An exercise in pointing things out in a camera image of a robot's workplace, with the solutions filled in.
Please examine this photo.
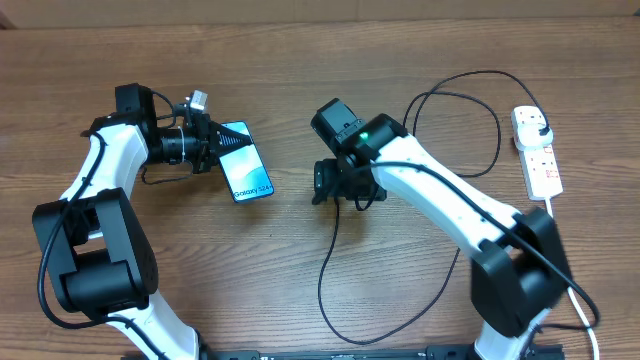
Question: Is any blue smartphone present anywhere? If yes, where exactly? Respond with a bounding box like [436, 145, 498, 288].
[219, 142, 275, 203]

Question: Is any black charger cable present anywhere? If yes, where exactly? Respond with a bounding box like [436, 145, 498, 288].
[317, 69, 553, 347]

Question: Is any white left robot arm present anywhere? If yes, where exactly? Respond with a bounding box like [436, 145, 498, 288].
[32, 83, 273, 359]

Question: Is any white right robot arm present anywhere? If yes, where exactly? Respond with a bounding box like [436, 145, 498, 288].
[310, 98, 598, 359]

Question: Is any white charger adapter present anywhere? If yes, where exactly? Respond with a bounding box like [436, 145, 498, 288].
[514, 122, 554, 151]

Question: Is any white power strip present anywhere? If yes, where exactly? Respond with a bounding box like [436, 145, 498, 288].
[511, 105, 563, 201]

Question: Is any white power strip cord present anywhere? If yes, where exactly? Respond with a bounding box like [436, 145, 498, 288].
[543, 197, 601, 360]

